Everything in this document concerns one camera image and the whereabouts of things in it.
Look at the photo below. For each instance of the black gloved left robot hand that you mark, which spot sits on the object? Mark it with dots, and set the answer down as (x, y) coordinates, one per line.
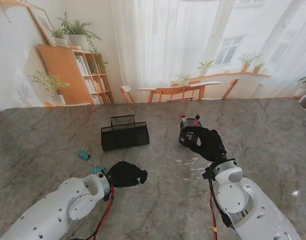
(125, 175)

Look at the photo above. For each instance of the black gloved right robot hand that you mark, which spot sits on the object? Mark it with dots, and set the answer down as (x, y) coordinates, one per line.
(207, 142)

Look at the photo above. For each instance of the pink marker with black cap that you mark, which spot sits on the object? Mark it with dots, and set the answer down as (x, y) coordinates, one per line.
(196, 121)

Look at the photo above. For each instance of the black mesh pen cup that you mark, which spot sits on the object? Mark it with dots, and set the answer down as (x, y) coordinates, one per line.
(191, 122)

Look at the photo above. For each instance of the white marker with red caps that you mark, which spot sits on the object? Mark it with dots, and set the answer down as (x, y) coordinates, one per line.
(185, 121)

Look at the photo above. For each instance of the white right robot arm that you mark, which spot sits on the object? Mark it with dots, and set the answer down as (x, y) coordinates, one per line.
(232, 197)

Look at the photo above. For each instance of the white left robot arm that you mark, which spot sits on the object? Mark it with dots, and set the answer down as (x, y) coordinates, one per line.
(55, 212)

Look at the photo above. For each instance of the black mesh desk organizer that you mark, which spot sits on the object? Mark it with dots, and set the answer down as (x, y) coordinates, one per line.
(125, 137)

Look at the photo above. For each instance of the teal binder clip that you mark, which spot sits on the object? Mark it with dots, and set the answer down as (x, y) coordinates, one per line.
(83, 155)
(96, 170)

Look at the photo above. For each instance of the printed room scene backdrop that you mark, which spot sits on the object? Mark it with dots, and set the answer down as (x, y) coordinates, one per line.
(167, 37)

